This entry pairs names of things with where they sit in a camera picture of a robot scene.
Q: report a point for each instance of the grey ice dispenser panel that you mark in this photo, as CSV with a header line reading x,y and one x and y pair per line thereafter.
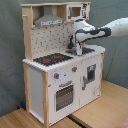
x,y
91,73

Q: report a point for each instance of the black stovetop red burners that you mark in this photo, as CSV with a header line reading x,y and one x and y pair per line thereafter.
x,y
52,59

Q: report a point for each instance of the grey range hood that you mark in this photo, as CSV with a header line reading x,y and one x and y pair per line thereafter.
x,y
48,18

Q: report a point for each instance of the toy oven door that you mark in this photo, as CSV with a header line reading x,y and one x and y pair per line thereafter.
x,y
64,97

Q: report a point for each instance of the wooden toy kitchen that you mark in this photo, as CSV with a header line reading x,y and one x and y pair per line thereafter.
x,y
40,84

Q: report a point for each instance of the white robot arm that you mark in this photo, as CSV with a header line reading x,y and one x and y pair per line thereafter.
x,y
117,27

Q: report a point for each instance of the red oven knob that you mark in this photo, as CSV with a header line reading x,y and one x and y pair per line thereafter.
x,y
56,75
74,69

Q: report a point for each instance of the grey toy sink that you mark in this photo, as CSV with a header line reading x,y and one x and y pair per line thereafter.
x,y
85,51

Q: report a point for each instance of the black toy faucet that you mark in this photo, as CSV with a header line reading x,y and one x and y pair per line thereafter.
x,y
73,42

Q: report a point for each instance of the toy microwave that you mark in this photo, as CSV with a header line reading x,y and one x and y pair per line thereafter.
x,y
78,11

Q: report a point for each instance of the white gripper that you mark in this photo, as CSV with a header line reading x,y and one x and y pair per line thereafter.
x,y
80,26

